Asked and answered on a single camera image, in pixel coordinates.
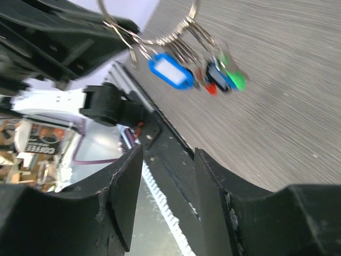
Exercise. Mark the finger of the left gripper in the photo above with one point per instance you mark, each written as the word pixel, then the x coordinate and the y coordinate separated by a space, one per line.
pixel 55 40

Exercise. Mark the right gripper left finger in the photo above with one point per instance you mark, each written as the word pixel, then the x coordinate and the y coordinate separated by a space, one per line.
pixel 94 216

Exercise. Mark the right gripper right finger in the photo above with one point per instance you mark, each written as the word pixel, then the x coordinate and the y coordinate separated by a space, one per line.
pixel 240 218

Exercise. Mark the key with blue tag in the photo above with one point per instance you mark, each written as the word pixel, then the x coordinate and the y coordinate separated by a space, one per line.
pixel 167 68

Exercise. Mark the large metal keyring with keys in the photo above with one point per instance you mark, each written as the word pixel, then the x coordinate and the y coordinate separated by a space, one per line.
pixel 211 64

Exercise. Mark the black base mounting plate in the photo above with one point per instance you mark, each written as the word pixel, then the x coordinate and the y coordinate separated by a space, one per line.
pixel 172 166

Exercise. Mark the white slotted cable duct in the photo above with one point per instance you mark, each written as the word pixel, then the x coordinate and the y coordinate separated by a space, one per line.
pixel 171 220

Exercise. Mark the aluminium frame rail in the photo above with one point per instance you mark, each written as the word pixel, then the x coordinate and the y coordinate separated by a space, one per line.
pixel 122 78

